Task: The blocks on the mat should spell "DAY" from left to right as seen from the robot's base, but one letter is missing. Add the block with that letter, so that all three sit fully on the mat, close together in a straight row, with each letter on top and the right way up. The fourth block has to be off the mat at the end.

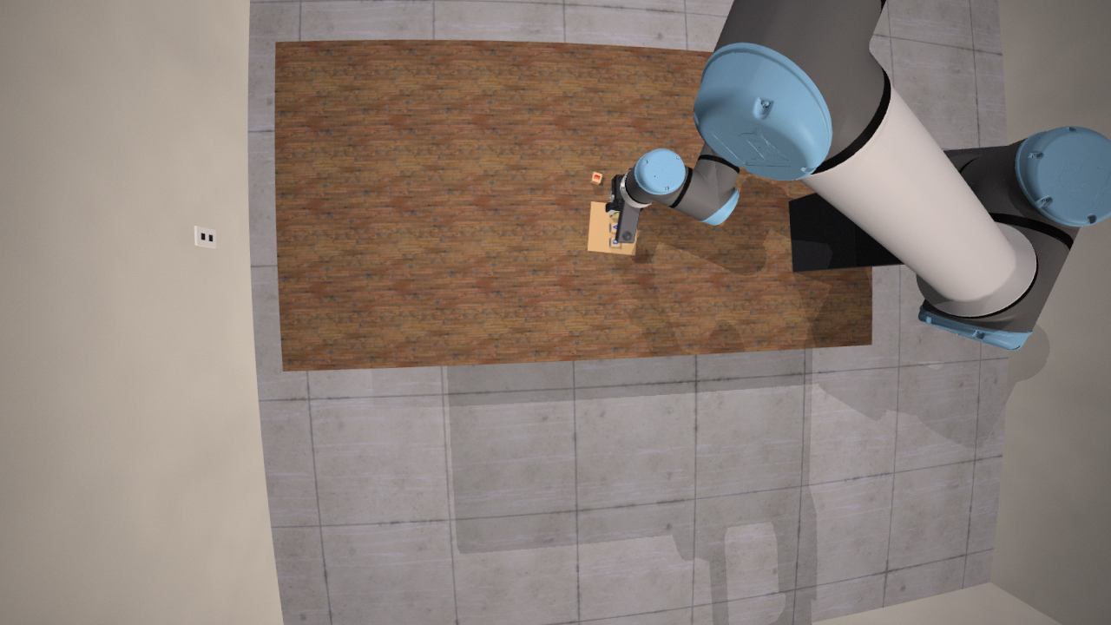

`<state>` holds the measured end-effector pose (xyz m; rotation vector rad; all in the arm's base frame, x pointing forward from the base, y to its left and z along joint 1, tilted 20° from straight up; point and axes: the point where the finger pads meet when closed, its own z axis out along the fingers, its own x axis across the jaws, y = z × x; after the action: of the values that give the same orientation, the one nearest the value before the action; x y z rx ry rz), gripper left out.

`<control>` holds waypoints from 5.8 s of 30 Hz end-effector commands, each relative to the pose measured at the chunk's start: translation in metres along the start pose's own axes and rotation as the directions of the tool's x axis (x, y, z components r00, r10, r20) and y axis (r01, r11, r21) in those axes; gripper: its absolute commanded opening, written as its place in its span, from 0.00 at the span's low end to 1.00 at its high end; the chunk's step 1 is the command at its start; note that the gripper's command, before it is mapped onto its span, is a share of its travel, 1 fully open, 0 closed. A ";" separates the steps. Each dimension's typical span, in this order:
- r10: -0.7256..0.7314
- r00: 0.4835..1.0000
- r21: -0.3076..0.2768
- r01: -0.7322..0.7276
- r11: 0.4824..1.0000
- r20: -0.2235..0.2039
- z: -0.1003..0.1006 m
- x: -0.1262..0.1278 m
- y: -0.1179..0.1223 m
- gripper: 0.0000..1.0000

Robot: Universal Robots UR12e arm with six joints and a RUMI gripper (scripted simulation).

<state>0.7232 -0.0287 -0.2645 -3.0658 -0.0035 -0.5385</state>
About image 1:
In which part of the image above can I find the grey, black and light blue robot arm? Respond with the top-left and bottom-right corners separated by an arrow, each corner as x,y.
615,0 -> 1111,350

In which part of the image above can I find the peach square mat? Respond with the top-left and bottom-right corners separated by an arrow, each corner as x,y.
588,201 -> 637,255

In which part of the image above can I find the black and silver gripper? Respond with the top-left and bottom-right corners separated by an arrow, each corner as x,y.
605,174 -> 624,215

